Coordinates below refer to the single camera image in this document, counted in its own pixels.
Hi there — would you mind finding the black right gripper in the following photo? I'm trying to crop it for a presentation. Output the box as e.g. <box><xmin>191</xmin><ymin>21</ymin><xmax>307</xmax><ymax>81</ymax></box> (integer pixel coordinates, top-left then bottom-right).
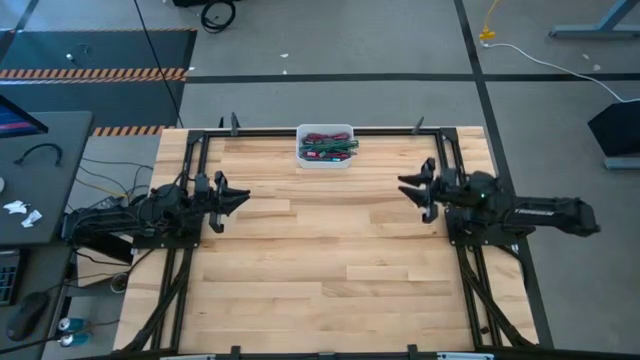
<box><xmin>398</xmin><ymin>157</ymin><xmax>464</xmax><ymax>224</ymax></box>

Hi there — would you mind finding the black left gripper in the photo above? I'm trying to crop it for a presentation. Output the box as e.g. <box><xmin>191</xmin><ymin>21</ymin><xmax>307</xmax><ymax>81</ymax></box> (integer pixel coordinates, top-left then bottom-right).
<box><xmin>192</xmin><ymin>171</ymin><xmax>251</xmax><ymax>235</ymax></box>

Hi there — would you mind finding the white plastic bin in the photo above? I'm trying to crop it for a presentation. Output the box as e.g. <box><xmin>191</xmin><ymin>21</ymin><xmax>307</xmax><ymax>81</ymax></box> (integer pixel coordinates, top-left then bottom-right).
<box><xmin>295</xmin><ymin>123</ymin><xmax>355</xmax><ymax>170</ymax></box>

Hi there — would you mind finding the grey desk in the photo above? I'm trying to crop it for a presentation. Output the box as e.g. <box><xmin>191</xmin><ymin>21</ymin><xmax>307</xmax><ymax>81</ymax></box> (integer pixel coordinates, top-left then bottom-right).
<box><xmin>0</xmin><ymin>110</ymin><xmax>95</xmax><ymax>247</ymax></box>

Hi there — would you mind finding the black hazard striped floor mat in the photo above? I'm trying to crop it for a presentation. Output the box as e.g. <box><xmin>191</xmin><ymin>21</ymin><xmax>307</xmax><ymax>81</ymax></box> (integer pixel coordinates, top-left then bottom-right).
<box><xmin>0</xmin><ymin>28</ymin><xmax>198</xmax><ymax>137</ymax></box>

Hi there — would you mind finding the blue drink can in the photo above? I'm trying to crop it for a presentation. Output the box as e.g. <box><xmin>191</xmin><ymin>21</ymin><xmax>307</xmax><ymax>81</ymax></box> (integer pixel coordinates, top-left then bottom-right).
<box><xmin>57</xmin><ymin>317</ymin><xmax>91</xmax><ymax>333</ymax></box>
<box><xmin>58</xmin><ymin>332</ymin><xmax>92</xmax><ymax>349</ymax></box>

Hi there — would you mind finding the black floor stand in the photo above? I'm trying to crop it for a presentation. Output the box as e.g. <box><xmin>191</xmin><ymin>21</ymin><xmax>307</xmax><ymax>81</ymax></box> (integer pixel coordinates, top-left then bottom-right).
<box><xmin>587</xmin><ymin>98</ymin><xmax>640</xmax><ymax>171</ymax></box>

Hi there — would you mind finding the grey blue desk leg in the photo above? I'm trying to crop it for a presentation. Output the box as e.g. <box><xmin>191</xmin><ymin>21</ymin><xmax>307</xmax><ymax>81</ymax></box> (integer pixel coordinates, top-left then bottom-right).
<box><xmin>548</xmin><ymin>0</ymin><xmax>640</xmax><ymax>40</ymax></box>

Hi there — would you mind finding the computer monitor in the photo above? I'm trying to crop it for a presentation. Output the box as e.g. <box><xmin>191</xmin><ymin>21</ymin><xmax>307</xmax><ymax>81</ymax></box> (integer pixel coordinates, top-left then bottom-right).
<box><xmin>0</xmin><ymin>94</ymin><xmax>50</xmax><ymax>140</ymax></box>

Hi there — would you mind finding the black computer mouse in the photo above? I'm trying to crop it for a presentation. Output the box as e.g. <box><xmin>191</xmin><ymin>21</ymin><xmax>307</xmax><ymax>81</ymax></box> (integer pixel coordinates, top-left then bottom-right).
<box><xmin>5</xmin><ymin>291</ymin><xmax>51</xmax><ymax>343</ymax></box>

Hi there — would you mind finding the black keyboard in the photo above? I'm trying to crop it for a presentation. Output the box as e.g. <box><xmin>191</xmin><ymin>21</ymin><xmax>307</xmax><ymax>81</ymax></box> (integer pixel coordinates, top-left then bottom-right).
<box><xmin>0</xmin><ymin>249</ymin><xmax>20</xmax><ymax>307</ymax></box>

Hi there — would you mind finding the black aluminium table frame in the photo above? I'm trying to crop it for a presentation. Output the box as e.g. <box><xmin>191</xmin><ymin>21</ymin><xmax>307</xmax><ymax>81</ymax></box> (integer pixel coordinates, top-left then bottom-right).
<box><xmin>119</xmin><ymin>127</ymin><xmax>556</xmax><ymax>360</ymax></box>

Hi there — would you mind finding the long black floor cable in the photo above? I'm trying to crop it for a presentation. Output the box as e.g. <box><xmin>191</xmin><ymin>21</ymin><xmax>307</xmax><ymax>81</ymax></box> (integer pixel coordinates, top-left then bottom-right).
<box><xmin>132</xmin><ymin>0</ymin><xmax>185</xmax><ymax>130</ymax></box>

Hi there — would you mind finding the yellow cable with plug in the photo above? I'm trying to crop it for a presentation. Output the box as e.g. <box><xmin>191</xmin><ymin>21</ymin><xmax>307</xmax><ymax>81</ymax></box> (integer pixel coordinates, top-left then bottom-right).
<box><xmin>478</xmin><ymin>0</ymin><xmax>501</xmax><ymax>42</ymax></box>

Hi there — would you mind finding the coiled black cable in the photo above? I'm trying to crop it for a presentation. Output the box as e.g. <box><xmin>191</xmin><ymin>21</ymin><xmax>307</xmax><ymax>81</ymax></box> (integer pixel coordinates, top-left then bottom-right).
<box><xmin>200</xmin><ymin>0</ymin><xmax>237</xmax><ymax>35</ymax></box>

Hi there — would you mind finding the white floor cable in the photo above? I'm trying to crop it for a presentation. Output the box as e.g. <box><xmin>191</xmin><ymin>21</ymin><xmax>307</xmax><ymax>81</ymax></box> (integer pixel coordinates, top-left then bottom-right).
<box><xmin>482</xmin><ymin>41</ymin><xmax>640</xmax><ymax>104</ymax></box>

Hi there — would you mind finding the short black cable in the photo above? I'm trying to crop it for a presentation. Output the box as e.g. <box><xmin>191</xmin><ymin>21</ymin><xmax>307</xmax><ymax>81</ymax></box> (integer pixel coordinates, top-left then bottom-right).
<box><xmin>13</xmin><ymin>142</ymin><xmax>64</xmax><ymax>168</ymax></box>

